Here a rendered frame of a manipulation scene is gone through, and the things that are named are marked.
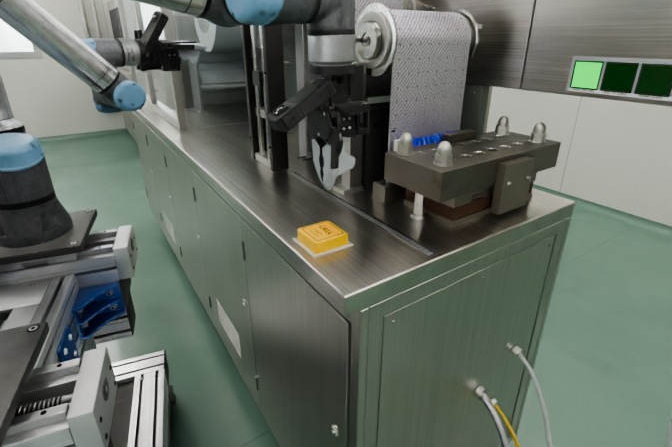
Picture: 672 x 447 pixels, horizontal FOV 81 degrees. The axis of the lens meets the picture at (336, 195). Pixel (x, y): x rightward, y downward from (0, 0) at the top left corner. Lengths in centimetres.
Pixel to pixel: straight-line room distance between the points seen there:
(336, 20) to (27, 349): 68
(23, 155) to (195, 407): 106
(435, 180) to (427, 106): 26
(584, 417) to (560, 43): 131
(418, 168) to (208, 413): 123
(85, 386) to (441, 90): 88
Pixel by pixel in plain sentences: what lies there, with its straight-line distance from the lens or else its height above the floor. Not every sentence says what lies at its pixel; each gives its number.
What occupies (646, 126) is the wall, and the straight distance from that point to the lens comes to 343.
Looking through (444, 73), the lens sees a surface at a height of 118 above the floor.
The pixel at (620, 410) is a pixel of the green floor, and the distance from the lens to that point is 192.
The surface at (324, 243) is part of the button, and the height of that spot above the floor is 92.
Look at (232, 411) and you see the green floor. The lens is 166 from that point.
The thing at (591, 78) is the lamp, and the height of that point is 118.
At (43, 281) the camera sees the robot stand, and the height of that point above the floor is 73.
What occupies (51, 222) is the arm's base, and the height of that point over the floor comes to 85.
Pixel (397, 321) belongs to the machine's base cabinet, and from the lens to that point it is 72.
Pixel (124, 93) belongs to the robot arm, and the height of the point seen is 113.
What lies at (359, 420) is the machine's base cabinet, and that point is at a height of 62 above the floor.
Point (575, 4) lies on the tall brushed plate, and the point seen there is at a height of 132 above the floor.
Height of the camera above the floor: 126
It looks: 22 degrees down
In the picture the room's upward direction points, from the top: straight up
